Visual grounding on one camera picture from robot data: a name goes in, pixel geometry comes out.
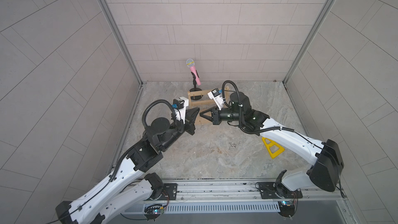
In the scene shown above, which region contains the black microphone stand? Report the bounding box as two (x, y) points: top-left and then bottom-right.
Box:
(189, 72), (203, 101)

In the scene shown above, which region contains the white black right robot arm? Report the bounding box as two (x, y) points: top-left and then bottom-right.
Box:
(200, 80), (345, 199)

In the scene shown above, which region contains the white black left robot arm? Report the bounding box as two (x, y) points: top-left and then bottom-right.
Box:
(56, 97), (200, 224)

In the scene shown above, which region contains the pink toy microphone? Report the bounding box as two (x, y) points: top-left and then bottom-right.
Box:
(186, 59), (201, 85)

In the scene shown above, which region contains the aluminium corner frame post left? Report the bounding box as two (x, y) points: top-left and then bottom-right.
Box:
(97, 0), (143, 88)

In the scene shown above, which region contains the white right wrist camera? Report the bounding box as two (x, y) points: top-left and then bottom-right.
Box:
(207, 88), (226, 111)

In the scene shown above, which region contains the aluminium corner frame post right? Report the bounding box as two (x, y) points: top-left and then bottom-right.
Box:
(283, 0), (336, 86)

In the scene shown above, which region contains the yellow plastic triangle piece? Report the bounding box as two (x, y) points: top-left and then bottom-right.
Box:
(262, 137), (285, 159)

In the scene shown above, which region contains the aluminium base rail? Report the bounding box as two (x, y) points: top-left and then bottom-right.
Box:
(124, 178), (349, 215)

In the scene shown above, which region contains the wooden jewelry display stand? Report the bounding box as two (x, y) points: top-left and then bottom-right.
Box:
(188, 90), (218, 124)

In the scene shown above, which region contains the aluminium corner frame post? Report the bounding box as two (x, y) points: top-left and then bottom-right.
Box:
(283, 0), (336, 86)
(97, 0), (143, 88)

